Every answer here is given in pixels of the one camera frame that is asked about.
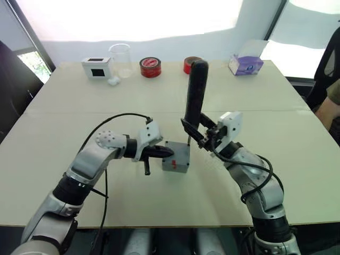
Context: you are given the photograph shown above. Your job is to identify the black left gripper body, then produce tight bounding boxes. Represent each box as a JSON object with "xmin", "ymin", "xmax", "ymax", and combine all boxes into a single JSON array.
[{"xmin": 142, "ymin": 145, "xmax": 158, "ymax": 162}]

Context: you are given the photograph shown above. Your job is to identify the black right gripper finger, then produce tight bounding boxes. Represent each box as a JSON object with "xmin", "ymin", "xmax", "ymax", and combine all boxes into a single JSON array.
[
  {"xmin": 199, "ymin": 113, "xmax": 219, "ymax": 131},
  {"xmin": 180, "ymin": 118, "xmax": 206, "ymax": 148}
]

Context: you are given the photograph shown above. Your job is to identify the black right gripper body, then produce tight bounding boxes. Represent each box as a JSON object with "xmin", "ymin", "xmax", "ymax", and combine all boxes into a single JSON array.
[{"xmin": 198, "ymin": 126, "xmax": 228, "ymax": 155}]

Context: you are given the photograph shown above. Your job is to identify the grey plastic box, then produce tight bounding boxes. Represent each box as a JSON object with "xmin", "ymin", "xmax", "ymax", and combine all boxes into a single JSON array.
[{"xmin": 161, "ymin": 158, "xmax": 190, "ymax": 174}]

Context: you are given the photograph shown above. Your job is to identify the black electric screwdriver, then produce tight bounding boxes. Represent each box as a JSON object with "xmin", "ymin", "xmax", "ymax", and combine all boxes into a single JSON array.
[{"xmin": 184, "ymin": 59, "xmax": 209, "ymax": 146}]

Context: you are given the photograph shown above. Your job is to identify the purple tissue box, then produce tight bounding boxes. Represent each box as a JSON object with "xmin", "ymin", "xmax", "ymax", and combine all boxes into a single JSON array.
[{"xmin": 228, "ymin": 39, "xmax": 269, "ymax": 77}]

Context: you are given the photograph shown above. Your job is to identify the white box with black squares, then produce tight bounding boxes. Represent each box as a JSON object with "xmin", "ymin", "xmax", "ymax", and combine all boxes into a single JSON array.
[{"xmin": 81, "ymin": 56, "xmax": 113, "ymax": 81}]

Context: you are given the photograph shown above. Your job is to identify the red tape roll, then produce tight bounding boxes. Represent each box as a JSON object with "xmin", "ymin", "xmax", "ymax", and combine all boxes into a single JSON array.
[
  {"xmin": 139, "ymin": 56, "xmax": 163, "ymax": 79},
  {"xmin": 183, "ymin": 56, "xmax": 204, "ymax": 75}
]

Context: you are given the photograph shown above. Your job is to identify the grey rounded shape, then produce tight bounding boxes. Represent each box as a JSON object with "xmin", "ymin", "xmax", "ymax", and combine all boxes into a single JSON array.
[
  {"xmin": 197, "ymin": 228, "xmax": 223, "ymax": 255},
  {"xmin": 126, "ymin": 228, "xmax": 153, "ymax": 255}
]

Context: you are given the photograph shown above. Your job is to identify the clear glass beaker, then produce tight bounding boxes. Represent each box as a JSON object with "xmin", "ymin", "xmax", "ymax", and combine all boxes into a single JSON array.
[{"xmin": 108, "ymin": 44, "xmax": 133, "ymax": 79}]

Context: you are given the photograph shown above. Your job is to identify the seated person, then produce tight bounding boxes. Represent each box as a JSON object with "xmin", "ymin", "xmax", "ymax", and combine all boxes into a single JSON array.
[{"xmin": 314, "ymin": 79, "xmax": 340, "ymax": 152}]

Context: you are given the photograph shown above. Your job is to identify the black mesh office chair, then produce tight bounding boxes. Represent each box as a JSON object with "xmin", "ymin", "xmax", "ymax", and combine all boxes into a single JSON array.
[{"xmin": 306, "ymin": 33, "xmax": 340, "ymax": 110}]

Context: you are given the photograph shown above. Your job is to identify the dark chair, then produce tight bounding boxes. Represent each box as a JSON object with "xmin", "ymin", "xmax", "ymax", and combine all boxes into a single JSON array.
[{"xmin": 0, "ymin": 40, "xmax": 45, "ymax": 145}]

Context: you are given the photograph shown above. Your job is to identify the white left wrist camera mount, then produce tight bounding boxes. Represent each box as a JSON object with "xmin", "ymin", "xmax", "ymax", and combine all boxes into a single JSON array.
[{"xmin": 132, "ymin": 121, "xmax": 164, "ymax": 162}]

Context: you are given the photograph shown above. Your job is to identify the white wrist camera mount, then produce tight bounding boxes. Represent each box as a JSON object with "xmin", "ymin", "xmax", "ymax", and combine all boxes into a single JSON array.
[
  {"xmin": 132, "ymin": 121, "xmax": 164, "ymax": 162},
  {"xmin": 212, "ymin": 111, "xmax": 243, "ymax": 157}
]

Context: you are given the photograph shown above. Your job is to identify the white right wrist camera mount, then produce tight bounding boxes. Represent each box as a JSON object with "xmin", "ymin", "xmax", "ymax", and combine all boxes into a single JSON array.
[{"xmin": 212, "ymin": 111, "xmax": 243, "ymax": 157}]

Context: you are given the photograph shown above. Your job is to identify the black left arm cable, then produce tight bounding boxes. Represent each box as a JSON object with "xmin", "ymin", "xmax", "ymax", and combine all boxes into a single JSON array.
[{"xmin": 86, "ymin": 113, "xmax": 155, "ymax": 248}]

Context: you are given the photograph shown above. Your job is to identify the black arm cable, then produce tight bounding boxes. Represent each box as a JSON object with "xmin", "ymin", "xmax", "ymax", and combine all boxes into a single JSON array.
[
  {"xmin": 211, "ymin": 148, "xmax": 275, "ymax": 205},
  {"xmin": 86, "ymin": 113, "xmax": 155, "ymax": 248}
]

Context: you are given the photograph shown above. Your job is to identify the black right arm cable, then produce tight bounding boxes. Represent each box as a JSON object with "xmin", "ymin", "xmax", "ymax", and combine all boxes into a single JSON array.
[{"xmin": 211, "ymin": 148, "xmax": 275, "ymax": 205}]

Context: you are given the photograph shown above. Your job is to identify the black window frame post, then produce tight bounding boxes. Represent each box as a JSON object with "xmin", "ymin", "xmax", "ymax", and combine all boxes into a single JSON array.
[
  {"xmin": 263, "ymin": 0, "xmax": 290, "ymax": 41},
  {"xmin": 11, "ymin": 0, "xmax": 57, "ymax": 74}
]

